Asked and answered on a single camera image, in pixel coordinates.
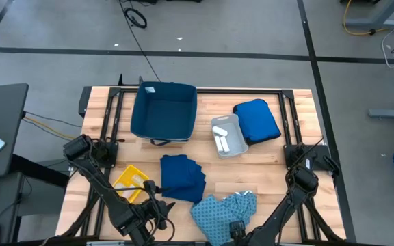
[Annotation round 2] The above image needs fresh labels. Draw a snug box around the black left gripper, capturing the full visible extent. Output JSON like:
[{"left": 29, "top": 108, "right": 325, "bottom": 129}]
[{"left": 141, "top": 199, "right": 177, "bottom": 231}]

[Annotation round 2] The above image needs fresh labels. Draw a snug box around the light blue patterned gown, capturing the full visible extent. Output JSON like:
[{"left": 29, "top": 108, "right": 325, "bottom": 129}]
[{"left": 189, "top": 191, "right": 258, "bottom": 246}]

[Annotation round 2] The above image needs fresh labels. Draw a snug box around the navy scrub cloth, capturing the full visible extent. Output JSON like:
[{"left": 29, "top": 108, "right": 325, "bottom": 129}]
[{"left": 159, "top": 154, "right": 207, "bottom": 204}]

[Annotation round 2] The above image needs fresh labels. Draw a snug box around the yellow plastic basket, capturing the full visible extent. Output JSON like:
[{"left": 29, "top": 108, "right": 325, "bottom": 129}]
[{"left": 111, "top": 164, "right": 150, "bottom": 204}]

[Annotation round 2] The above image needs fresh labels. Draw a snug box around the grey plastic bin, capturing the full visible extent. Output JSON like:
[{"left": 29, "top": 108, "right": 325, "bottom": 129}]
[{"left": 210, "top": 113, "right": 249, "bottom": 160}]

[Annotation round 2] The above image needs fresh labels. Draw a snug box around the navy fabric storage bin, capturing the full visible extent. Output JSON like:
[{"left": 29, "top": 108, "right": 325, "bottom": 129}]
[{"left": 129, "top": 75, "right": 198, "bottom": 147}]

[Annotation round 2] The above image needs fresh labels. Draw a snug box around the bright blue folded pad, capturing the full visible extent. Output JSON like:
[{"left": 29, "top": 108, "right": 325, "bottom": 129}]
[{"left": 232, "top": 98, "right": 283, "bottom": 146}]

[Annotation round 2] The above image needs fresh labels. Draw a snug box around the black box on table edge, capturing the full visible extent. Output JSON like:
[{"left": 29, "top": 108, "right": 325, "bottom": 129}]
[{"left": 78, "top": 85, "right": 92, "bottom": 118}]

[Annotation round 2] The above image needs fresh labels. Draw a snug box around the black computer desk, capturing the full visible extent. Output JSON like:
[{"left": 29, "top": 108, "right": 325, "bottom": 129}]
[{"left": 0, "top": 172, "right": 25, "bottom": 246}]

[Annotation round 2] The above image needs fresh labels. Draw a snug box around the grey metal floor bar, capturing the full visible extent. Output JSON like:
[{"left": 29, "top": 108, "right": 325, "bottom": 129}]
[{"left": 369, "top": 109, "right": 394, "bottom": 120}]

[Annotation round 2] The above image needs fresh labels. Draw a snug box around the dark grey desk top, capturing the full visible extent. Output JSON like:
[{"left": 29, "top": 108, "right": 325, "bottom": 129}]
[{"left": 0, "top": 83, "right": 29, "bottom": 181}]

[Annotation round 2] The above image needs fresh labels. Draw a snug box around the grey metal table base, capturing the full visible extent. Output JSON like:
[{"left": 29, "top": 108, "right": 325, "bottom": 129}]
[{"left": 340, "top": 0, "right": 394, "bottom": 28}]

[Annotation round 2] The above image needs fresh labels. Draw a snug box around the black aluminium table frame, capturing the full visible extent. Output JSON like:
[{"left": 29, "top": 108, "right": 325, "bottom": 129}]
[{"left": 60, "top": 73, "right": 348, "bottom": 246}]

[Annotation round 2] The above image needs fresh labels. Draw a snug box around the yellow and black wire bundle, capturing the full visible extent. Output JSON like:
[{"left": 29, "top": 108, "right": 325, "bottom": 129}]
[{"left": 21, "top": 111, "right": 82, "bottom": 141}]

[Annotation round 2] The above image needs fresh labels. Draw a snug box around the long black floor cable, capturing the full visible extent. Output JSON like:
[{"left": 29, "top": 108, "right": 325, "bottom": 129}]
[{"left": 117, "top": 0, "right": 162, "bottom": 82}]

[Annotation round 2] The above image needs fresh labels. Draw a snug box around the black coiled cable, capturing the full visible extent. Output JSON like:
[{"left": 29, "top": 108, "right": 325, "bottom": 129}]
[{"left": 124, "top": 7, "right": 148, "bottom": 29}]

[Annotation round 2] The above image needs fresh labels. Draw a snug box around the yellow floor cable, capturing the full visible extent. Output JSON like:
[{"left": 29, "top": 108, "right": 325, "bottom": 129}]
[{"left": 342, "top": 0, "right": 394, "bottom": 37}]

